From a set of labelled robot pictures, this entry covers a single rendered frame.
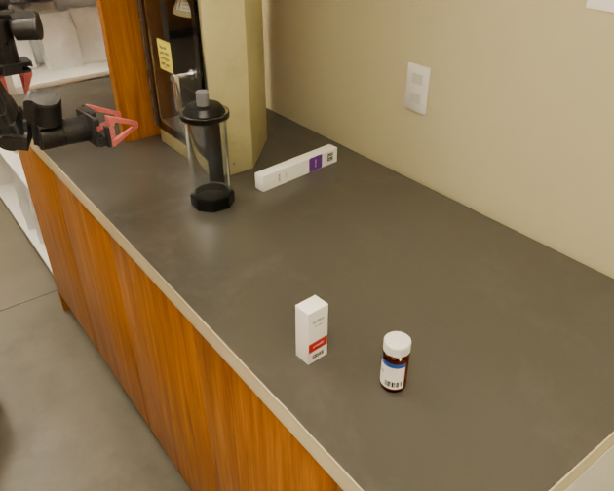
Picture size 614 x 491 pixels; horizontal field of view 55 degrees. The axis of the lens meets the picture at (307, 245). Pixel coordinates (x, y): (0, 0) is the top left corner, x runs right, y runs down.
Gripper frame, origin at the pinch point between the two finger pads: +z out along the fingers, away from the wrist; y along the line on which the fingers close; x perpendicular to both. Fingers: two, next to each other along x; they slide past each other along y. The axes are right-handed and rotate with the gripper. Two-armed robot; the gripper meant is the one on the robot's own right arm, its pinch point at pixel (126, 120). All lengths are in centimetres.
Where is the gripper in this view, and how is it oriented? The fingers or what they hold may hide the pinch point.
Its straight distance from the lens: 144.8
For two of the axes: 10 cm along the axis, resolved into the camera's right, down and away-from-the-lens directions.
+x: 0.1, 8.8, 4.8
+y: -6.2, -3.7, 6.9
